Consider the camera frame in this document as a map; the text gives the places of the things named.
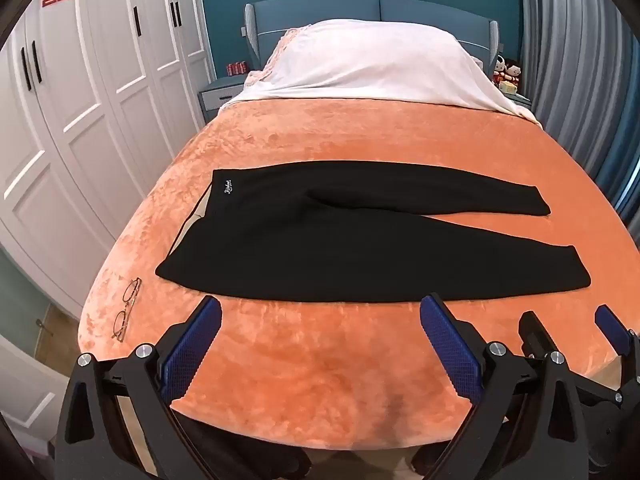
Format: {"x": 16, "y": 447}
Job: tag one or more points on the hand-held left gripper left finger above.
{"x": 192, "y": 355}

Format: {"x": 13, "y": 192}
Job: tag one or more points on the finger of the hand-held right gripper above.
{"x": 532, "y": 332}
{"x": 612, "y": 327}

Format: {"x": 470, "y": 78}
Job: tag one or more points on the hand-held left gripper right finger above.
{"x": 450, "y": 350}

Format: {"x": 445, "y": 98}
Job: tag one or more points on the black pants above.
{"x": 325, "y": 250}

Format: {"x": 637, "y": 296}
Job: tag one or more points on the eyeglasses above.
{"x": 132, "y": 291}

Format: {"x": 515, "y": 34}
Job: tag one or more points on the blue curtain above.
{"x": 625, "y": 195}

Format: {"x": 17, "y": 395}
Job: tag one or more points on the white door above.
{"x": 25, "y": 390}

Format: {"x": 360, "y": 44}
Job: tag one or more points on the grey nightstand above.
{"x": 220, "y": 97}
{"x": 520, "y": 99}

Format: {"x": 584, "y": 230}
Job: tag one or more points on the small yellow box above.
{"x": 509, "y": 87}

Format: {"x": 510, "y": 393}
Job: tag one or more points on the white wardrobe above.
{"x": 100, "y": 110}

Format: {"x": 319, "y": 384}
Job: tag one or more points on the red dressed doll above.
{"x": 512, "y": 71}
{"x": 498, "y": 70}

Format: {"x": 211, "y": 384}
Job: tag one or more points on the grey curtain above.
{"x": 575, "y": 60}

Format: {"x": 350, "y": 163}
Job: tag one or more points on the white blanket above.
{"x": 380, "y": 60}

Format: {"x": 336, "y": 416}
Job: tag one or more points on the pink lace-trimmed cloth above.
{"x": 272, "y": 62}

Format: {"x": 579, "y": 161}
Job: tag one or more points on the blue bed headboard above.
{"x": 325, "y": 12}

